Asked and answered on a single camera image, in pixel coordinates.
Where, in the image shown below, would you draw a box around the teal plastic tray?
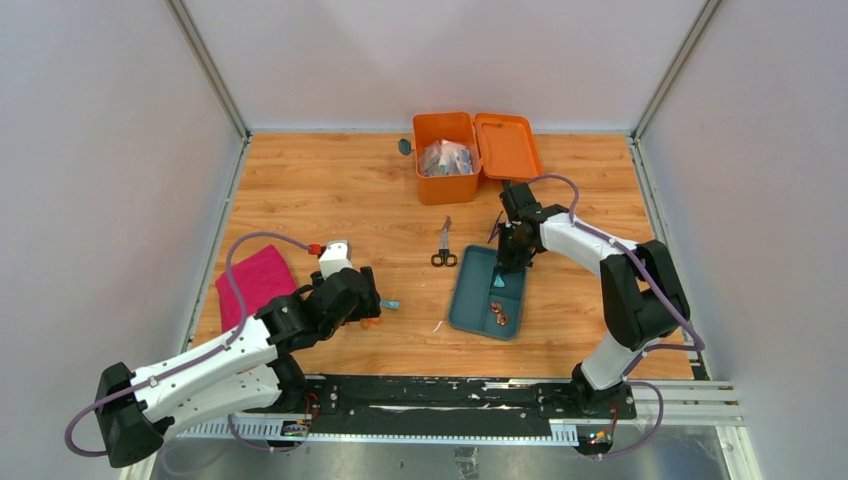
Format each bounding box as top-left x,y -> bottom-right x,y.
447,245 -> 528,341

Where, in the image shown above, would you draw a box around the clear bag blue items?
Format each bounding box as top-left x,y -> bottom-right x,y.
437,140 -> 474,175

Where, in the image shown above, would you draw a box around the orange medicine box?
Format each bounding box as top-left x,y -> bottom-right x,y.
398,112 -> 543,205

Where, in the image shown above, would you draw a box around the small clear bag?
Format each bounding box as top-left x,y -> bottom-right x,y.
417,140 -> 445,177

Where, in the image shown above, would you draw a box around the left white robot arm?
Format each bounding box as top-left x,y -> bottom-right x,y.
94,267 -> 381,468

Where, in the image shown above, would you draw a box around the small orange scissors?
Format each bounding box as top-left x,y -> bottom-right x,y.
359,317 -> 382,330

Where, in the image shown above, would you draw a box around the black bandage scissors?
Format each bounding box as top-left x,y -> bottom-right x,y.
430,216 -> 458,267

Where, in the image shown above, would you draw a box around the pink folded cloth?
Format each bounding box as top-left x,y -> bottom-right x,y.
215,245 -> 298,332

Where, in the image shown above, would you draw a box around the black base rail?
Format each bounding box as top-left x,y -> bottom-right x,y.
154,372 -> 744,450

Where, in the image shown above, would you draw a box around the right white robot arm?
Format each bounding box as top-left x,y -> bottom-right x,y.
495,183 -> 702,418

